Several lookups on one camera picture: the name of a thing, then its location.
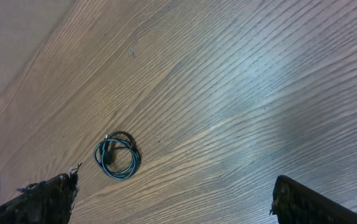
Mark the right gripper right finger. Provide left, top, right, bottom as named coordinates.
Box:
left=270, top=175, right=357, bottom=224

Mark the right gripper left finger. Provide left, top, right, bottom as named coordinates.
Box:
left=0, top=163, right=82, bottom=224

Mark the black cable bundle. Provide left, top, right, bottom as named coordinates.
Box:
left=93, top=131, right=141, bottom=181

